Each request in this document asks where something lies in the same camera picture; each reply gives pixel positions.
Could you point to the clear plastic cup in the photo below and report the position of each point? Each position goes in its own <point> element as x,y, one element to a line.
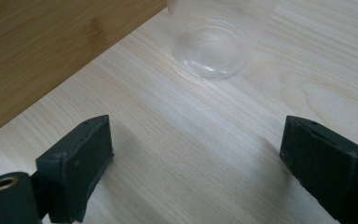
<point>213,46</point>

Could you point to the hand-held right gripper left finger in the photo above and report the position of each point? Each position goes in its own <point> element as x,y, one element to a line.
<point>74,168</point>

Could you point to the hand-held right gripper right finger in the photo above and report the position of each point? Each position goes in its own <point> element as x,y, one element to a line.
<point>329,165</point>

